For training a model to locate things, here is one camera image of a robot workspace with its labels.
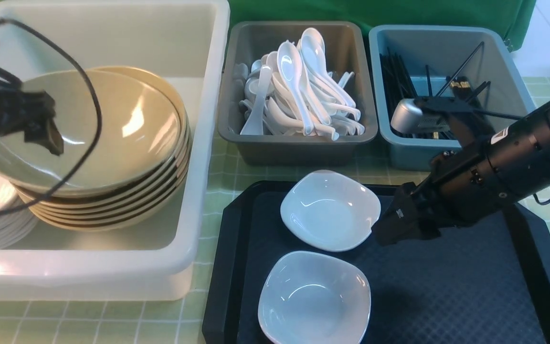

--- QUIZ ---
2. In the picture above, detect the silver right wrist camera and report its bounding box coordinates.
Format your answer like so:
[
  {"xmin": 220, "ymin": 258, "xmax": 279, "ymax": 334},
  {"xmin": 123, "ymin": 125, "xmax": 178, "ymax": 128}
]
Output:
[{"xmin": 390, "ymin": 97, "xmax": 474, "ymax": 134}]

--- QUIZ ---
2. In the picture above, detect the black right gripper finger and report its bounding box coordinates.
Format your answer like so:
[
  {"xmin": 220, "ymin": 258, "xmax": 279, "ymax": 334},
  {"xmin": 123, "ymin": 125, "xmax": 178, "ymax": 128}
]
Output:
[{"xmin": 372, "ymin": 184, "xmax": 440, "ymax": 246}]

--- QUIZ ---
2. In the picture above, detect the beige noodle bowl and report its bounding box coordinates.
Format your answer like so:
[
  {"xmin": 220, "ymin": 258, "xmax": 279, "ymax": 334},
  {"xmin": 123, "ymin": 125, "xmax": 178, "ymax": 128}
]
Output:
[{"xmin": 0, "ymin": 70, "xmax": 181, "ymax": 197}]

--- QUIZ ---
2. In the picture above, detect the bundle of black chopsticks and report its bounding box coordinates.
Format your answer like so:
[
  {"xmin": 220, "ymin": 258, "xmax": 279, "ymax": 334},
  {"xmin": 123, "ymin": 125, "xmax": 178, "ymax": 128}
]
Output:
[{"xmin": 380, "ymin": 41, "xmax": 491, "ymax": 140}]

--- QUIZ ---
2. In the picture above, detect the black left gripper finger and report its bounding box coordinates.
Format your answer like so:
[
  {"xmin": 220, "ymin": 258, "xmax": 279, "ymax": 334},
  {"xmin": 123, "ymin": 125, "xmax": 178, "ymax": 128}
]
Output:
[{"xmin": 23, "ymin": 118, "xmax": 64, "ymax": 156}]

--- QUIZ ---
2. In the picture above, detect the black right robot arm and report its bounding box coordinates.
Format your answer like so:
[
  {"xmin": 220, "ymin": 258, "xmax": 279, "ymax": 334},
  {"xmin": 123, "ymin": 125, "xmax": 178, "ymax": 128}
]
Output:
[{"xmin": 371, "ymin": 97, "xmax": 550, "ymax": 246}]

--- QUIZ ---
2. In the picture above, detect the white square dish front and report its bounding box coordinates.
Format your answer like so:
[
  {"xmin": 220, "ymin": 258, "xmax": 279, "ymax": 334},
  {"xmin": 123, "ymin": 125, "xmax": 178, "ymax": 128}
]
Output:
[{"xmin": 257, "ymin": 251, "xmax": 371, "ymax": 344}]

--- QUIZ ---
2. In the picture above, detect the white square dish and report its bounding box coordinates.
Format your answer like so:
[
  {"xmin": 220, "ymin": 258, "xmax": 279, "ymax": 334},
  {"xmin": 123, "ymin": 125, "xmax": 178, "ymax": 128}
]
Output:
[
  {"xmin": 280, "ymin": 170, "xmax": 382, "ymax": 252},
  {"xmin": 257, "ymin": 251, "xmax": 371, "ymax": 344}
]

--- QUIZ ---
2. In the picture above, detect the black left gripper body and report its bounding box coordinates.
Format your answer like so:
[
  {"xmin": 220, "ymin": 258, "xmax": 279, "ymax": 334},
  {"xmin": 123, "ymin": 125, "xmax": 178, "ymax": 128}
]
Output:
[{"xmin": 0, "ymin": 60, "xmax": 57, "ymax": 144}]

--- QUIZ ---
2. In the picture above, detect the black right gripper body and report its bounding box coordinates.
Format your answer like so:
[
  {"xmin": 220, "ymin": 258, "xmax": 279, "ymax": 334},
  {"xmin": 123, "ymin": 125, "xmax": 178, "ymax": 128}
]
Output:
[{"xmin": 394, "ymin": 150, "xmax": 500, "ymax": 228}]

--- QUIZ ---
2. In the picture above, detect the white soup spoon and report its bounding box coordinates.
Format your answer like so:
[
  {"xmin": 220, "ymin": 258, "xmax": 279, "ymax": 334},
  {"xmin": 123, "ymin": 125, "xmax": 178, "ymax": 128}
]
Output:
[{"xmin": 277, "ymin": 41, "xmax": 314, "ymax": 136}]

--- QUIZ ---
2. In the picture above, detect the large white plastic tub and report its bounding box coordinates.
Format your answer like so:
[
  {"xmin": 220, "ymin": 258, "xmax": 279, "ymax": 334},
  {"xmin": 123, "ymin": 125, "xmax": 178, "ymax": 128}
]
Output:
[{"xmin": 0, "ymin": 0, "xmax": 230, "ymax": 301}]

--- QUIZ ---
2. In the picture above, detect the black serving tray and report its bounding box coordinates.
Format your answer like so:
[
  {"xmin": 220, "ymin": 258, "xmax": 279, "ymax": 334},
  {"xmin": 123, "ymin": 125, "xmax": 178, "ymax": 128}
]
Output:
[{"xmin": 201, "ymin": 181, "xmax": 550, "ymax": 344}]

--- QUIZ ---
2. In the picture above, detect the blue-grey chopstick bin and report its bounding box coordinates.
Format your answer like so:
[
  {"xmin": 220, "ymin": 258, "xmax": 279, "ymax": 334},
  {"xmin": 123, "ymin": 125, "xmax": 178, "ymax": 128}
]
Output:
[{"xmin": 368, "ymin": 25, "xmax": 535, "ymax": 171}]

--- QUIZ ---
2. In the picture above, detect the grey spoon bin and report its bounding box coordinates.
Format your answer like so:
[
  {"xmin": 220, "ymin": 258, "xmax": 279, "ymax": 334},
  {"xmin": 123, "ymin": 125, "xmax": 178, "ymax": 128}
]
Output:
[{"xmin": 216, "ymin": 21, "xmax": 379, "ymax": 166}]

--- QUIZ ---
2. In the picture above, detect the pile of white spoons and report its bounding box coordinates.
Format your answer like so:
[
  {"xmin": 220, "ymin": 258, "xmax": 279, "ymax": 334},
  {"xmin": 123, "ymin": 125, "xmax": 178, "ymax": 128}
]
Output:
[{"xmin": 232, "ymin": 27, "xmax": 365, "ymax": 141}]

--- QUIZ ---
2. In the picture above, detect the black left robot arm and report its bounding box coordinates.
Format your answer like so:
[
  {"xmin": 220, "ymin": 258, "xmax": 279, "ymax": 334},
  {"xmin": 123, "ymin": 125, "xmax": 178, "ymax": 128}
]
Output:
[{"xmin": 0, "ymin": 19, "xmax": 64, "ymax": 156}]

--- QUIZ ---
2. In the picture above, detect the green checkered tablecloth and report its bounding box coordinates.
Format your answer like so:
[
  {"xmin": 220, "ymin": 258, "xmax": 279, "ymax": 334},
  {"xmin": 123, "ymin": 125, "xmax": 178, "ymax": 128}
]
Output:
[{"xmin": 0, "ymin": 76, "xmax": 550, "ymax": 344}]

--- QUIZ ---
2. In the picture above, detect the green backdrop cloth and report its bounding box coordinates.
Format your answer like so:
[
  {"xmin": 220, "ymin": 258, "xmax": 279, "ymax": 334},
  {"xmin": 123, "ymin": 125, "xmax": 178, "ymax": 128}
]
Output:
[{"xmin": 0, "ymin": 0, "xmax": 537, "ymax": 53}]

